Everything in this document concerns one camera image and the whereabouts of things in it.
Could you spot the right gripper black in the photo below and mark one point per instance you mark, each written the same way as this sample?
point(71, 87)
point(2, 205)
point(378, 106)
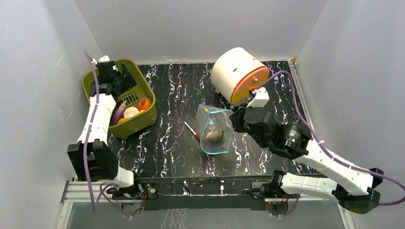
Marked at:
point(238, 120)

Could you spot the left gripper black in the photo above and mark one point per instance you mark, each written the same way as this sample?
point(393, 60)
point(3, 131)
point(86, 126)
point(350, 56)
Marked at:
point(129, 82)

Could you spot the clear zip top bag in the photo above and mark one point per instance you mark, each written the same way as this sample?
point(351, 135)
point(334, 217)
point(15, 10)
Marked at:
point(209, 118)

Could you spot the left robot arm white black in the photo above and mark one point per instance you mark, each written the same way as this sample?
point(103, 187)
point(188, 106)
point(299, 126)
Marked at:
point(91, 157)

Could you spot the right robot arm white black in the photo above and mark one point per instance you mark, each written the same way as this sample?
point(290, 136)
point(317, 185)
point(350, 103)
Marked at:
point(353, 190)

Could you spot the white round toy food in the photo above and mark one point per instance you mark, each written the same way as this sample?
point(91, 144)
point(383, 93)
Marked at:
point(130, 112)

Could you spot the olive green plastic basket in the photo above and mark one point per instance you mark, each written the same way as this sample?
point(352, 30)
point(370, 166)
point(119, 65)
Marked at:
point(121, 100)

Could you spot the purple toy eggplant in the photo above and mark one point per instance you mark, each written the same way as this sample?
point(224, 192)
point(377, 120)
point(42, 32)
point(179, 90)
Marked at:
point(119, 113)

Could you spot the small orange toy fruit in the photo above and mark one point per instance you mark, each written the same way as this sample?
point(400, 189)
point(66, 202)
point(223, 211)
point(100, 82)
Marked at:
point(121, 120)

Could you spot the red white marker pen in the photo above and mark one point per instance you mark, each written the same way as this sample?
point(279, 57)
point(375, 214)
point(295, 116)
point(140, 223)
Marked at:
point(196, 136)

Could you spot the white orange cylindrical appliance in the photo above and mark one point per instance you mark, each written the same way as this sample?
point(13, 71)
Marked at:
point(237, 72)

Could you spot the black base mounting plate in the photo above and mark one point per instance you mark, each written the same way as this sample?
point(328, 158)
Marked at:
point(211, 192)

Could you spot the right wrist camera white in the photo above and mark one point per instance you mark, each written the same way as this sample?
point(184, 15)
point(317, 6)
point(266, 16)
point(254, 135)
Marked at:
point(260, 98)

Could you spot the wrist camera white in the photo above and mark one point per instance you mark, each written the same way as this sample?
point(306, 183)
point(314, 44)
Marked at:
point(104, 58)
point(260, 98)

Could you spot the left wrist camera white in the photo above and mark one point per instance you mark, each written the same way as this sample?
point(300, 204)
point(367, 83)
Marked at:
point(104, 58)

